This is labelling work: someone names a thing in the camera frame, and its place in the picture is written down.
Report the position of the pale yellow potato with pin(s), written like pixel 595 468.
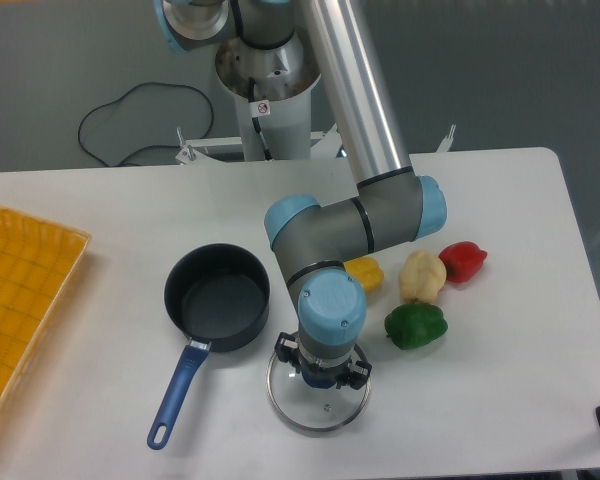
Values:
pixel 422 277

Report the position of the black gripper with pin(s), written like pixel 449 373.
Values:
pixel 318 372

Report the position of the green bell pepper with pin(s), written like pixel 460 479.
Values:
pixel 412 326

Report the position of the yellow bell pepper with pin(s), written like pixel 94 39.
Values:
pixel 367 272

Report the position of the glass lid blue knob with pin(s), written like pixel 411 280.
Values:
pixel 315 410

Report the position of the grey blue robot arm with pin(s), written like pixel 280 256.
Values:
pixel 392 205

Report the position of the dark saucepan blue handle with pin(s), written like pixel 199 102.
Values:
pixel 218 297

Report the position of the red bell pepper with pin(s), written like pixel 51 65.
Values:
pixel 462 260

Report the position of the yellow plastic basket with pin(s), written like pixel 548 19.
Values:
pixel 37 259

